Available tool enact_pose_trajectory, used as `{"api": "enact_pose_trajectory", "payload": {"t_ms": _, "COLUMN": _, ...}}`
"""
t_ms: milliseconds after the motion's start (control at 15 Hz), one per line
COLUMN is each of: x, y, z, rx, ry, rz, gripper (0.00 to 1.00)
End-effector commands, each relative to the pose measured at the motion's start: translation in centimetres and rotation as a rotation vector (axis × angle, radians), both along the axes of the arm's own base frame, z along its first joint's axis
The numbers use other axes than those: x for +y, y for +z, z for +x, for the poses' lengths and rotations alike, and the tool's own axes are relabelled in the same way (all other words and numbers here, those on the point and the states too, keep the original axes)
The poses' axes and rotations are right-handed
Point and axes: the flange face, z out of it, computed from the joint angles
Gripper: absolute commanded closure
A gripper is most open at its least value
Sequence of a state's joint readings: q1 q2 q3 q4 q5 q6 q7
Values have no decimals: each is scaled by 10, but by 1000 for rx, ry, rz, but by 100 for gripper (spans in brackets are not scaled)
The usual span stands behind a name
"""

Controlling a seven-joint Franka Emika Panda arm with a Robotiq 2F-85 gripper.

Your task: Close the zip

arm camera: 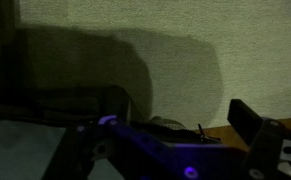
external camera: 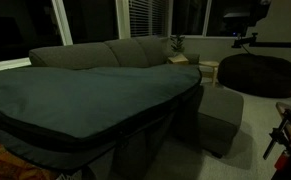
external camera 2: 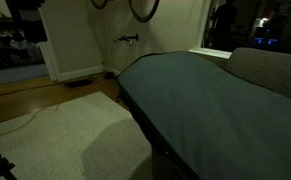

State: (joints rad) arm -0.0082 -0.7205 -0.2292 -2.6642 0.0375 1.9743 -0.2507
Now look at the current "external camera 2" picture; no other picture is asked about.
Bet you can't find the grey fabric sofa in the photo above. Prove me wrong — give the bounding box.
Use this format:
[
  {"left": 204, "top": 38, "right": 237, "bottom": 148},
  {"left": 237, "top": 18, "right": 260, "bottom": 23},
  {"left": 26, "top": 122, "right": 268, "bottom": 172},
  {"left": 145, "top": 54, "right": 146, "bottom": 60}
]
[{"left": 223, "top": 47, "right": 291, "bottom": 107}]

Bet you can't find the small black floor item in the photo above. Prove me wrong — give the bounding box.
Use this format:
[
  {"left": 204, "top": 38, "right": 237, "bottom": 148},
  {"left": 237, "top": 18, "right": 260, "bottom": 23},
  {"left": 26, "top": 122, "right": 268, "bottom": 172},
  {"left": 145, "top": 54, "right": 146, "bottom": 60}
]
[{"left": 103, "top": 71, "right": 116, "bottom": 81}]

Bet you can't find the white window frame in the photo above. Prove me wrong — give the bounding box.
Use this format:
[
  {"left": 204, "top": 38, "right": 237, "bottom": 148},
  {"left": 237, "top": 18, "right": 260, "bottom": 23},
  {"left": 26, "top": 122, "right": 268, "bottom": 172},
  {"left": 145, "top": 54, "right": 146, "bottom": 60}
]
[{"left": 188, "top": 0, "right": 233, "bottom": 60}]

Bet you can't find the cream carpet rug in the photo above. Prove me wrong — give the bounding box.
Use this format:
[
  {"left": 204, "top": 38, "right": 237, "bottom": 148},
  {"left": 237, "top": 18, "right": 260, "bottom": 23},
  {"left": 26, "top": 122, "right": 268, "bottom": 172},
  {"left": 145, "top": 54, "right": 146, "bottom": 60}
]
[{"left": 0, "top": 91, "right": 154, "bottom": 180}]

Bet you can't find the black cluttered shelf rack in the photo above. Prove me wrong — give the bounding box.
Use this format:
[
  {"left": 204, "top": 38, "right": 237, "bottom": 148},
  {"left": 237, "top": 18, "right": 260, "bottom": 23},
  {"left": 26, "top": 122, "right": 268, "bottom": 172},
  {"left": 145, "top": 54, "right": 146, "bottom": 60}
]
[{"left": 0, "top": 17, "right": 48, "bottom": 73}]

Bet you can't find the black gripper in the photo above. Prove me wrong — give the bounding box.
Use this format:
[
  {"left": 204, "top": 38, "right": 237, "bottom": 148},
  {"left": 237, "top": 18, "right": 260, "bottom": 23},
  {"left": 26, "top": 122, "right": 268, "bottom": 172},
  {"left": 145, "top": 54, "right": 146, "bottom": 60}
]
[{"left": 5, "top": 0, "right": 48, "bottom": 43}]

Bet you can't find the dark person silhouette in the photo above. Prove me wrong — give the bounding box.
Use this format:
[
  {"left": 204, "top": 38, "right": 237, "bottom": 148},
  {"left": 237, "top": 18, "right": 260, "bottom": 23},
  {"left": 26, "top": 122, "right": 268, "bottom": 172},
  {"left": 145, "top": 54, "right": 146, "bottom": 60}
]
[{"left": 212, "top": 0, "right": 238, "bottom": 51}]

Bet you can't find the large black bicycle wheel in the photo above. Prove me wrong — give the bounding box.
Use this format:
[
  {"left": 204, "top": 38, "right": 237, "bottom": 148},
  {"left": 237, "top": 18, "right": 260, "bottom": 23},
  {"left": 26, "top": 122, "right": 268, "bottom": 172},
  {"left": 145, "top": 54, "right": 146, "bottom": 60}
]
[{"left": 128, "top": 0, "right": 161, "bottom": 24}]

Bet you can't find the white panelled door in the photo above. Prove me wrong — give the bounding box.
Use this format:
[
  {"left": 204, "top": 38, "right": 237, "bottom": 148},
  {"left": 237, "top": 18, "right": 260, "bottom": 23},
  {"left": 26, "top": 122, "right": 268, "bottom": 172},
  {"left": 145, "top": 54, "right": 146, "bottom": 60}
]
[{"left": 38, "top": 0, "right": 105, "bottom": 82}]

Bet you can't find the black floor vent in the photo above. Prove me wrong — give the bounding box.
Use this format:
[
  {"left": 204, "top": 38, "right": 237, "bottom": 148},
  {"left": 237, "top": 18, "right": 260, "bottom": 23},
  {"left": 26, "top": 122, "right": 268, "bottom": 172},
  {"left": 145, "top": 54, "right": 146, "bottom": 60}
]
[{"left": 64, "top": 78, "right": 94, "bottom": 89}]

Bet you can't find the blue lit device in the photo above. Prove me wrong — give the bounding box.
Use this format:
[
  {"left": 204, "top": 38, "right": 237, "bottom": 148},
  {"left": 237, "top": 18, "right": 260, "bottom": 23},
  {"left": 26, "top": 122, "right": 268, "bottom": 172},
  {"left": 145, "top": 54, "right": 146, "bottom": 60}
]
[{"left": 250, "top": 35, "right": 280, "bottom": 46}]

